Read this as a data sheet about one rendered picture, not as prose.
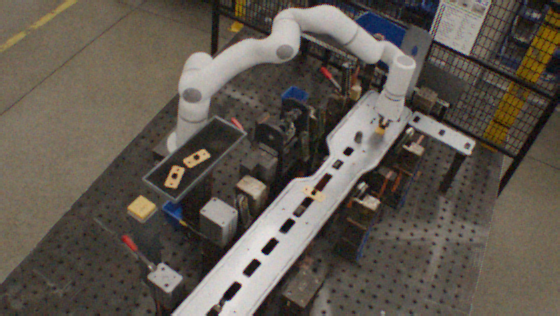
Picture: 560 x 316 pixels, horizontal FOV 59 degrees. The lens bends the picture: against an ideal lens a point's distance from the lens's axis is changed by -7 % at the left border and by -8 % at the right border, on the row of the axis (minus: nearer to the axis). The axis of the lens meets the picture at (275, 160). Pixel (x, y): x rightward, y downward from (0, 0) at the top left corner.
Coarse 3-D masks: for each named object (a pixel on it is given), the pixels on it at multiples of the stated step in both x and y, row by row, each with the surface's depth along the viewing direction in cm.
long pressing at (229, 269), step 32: (352, 128) 209; (352, 160) 197; (288, 192) 184; (320, 192) 185; (256, 224) 173; (320, 224) 176; (224, 256) 163; (256, 256) 165; (288, 256) 166; (224, 288) 156; (256, 288) 157
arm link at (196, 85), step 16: (272, 32) 178; (288, 32) 174; (240, 48) 184; (256, 48) 179; (272, 48) 174; (288, 48) 173; (208, 64) 187; (224, 64) 186; (240, 64) 185; (192, 80) 187; (208, 80) 188; (224, 80) 190; (192, 96) 189; (208, 96) 192
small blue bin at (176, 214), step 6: (168, 204) 203; (174, 204) 207; (180, 204) 210; (168, 210) 204; (174, 210) 209; (180, 210) 210; (168, 216) 201; (174, 216) 197; (180, 216) 208; (174, 222) 201; (180, 228) 202
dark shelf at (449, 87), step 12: (312, 36) 245; (324, 36) 246; (336, 48) 241; (384, 72) 234; (432, 72) 237; (444, 72) 238; (420, 84) 229; (432, 84) 230; (444, 84) 232; (456, 84) 233; (444, 96) 226; (456, 96) 227
